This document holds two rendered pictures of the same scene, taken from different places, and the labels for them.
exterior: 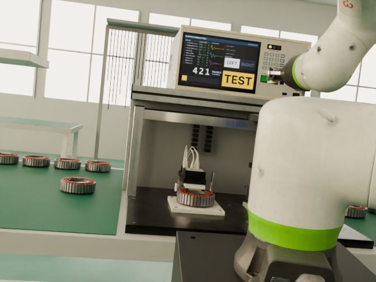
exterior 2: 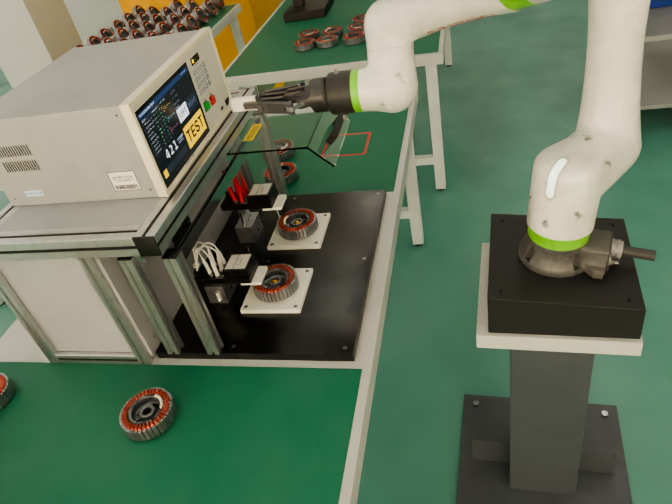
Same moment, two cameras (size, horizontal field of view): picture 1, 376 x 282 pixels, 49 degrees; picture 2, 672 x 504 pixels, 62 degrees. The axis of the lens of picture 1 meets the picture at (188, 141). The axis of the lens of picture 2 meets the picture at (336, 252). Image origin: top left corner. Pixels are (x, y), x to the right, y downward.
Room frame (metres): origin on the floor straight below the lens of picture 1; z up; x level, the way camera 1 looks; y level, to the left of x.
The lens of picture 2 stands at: (0.58, 0.85, 1.67)
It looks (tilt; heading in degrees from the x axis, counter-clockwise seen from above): 37 degrees down; 296
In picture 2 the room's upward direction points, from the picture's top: 13 degrees counter-clockwise
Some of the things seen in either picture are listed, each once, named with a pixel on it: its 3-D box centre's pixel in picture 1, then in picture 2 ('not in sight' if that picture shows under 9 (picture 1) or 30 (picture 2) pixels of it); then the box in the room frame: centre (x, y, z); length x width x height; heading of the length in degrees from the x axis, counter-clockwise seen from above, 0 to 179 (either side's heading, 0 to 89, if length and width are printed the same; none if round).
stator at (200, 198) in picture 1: (195, 197); (275, 282); (1.20, -0.04, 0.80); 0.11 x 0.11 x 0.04
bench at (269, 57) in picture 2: not in sight; (363, 68); (1.75, -2.48, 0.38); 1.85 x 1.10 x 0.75; 98
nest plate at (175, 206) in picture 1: (194, 205); (277, 290); (1.20, -0.04, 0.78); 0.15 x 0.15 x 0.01; 8
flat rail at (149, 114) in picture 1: (235, 123); (225, 180); (1.32, -0.15, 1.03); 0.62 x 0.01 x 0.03; 98
